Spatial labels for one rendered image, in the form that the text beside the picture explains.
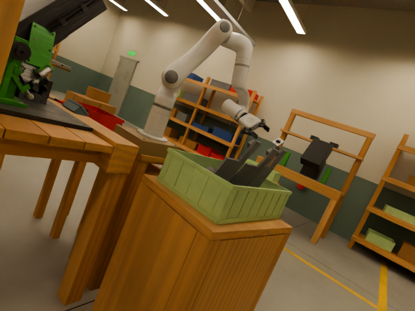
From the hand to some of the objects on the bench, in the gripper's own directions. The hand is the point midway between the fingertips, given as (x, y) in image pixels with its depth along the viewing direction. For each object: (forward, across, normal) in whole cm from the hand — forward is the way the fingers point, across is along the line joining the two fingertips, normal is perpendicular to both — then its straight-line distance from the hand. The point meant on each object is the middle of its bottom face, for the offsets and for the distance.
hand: (262, 132), depth 148 cm
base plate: (-95, +104, +21) cm, 142 cm away
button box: (-77, +80, +1) cm, 111 cm away
